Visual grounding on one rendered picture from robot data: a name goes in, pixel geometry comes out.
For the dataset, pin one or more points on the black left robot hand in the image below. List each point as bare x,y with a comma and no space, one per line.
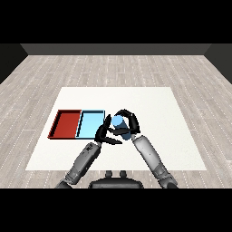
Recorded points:
102,133

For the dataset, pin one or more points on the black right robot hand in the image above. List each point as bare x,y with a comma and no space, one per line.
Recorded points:
133,122

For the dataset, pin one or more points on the blue can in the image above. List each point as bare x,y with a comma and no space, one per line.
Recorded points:
120,123

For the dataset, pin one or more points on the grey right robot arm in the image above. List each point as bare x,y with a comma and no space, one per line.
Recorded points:
152,160

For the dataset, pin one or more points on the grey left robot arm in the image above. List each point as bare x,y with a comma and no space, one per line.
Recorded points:
84,160

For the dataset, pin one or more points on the light blue shallow open box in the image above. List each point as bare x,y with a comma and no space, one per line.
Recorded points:
90,124

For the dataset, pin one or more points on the red shallow open box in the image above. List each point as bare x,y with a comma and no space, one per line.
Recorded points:
65,124

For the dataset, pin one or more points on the dark grey robot body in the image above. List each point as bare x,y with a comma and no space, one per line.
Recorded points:
116,182

